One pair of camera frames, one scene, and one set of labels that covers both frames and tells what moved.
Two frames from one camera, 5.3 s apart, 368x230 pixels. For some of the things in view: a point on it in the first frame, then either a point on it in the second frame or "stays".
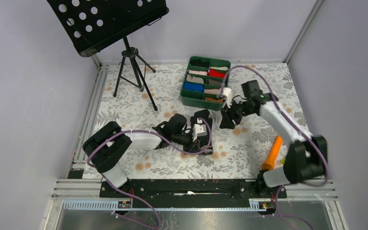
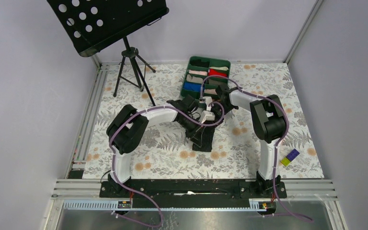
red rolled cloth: [216, 73] stays
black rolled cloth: [199, 63] stays
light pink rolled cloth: [215, 91] stays
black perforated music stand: [92, 25] stays
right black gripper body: [235, 111] to [227, 109]
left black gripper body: [182, 138] to [190, 126]
